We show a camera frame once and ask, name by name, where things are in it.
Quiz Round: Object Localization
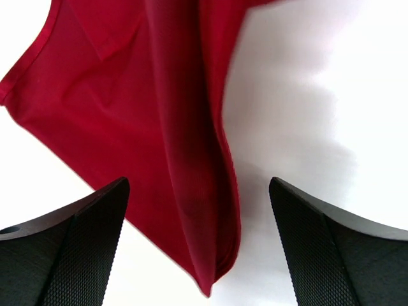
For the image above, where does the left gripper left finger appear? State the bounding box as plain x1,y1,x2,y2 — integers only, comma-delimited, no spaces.
1,177,130,306

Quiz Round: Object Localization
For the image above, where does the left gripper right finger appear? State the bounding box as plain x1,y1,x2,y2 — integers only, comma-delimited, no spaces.
269,177,407,305

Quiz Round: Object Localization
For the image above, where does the red cloth napkin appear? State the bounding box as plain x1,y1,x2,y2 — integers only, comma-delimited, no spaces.
1,1,259,295

